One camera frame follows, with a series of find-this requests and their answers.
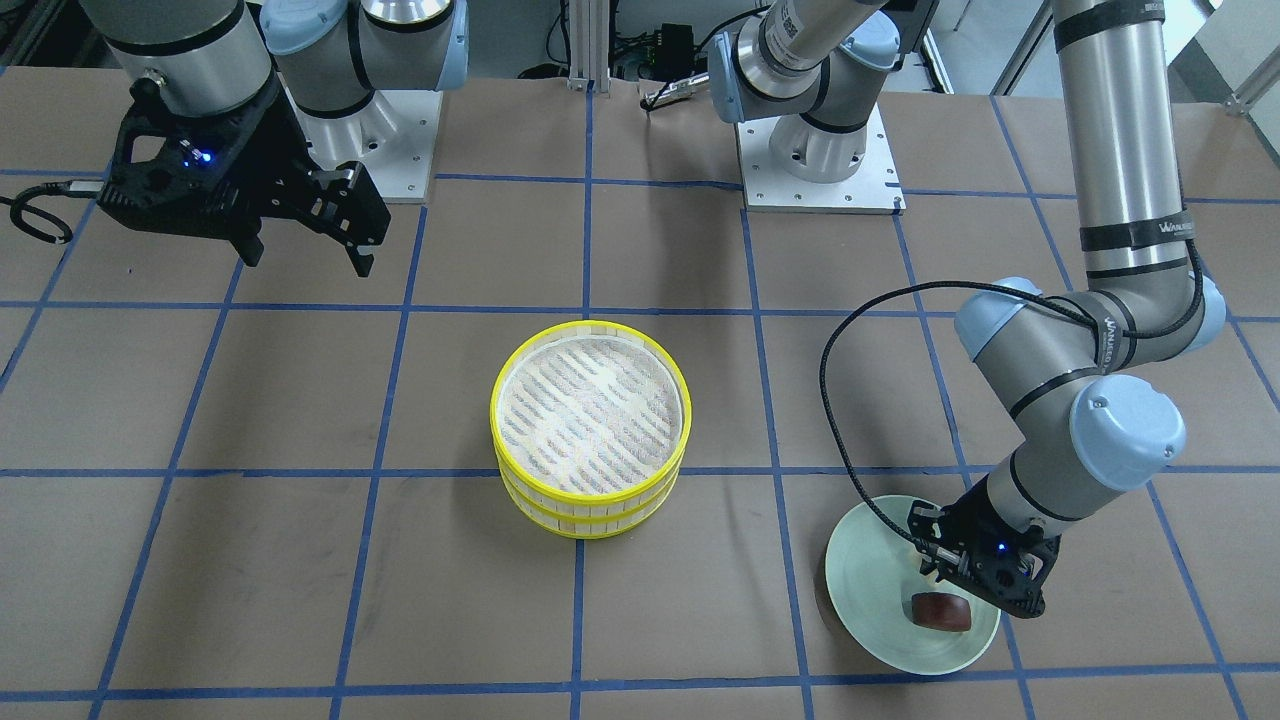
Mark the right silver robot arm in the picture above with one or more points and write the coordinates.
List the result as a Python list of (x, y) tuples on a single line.
[(211, 56)]

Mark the brown bun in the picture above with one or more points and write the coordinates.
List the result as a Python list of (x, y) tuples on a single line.
[(941, 611)]

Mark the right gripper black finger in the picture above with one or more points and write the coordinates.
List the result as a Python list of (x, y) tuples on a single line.
[(345, 205), (245, 239)]

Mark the yellow steamer layer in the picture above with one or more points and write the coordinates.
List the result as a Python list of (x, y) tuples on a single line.
[(583, 518), (590, 413)]

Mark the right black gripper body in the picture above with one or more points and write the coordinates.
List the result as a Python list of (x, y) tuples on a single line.
[(262, 158)]

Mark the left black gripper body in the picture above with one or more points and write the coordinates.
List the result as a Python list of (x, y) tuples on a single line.
[(941, 530)]

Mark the light green plate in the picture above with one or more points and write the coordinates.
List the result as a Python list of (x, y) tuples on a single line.
[(871, 577)]

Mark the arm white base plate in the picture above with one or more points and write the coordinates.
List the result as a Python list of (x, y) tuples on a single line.
[(788, 166), (393, 136)]

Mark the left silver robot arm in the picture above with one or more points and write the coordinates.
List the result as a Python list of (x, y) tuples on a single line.
[(1091, 433)]

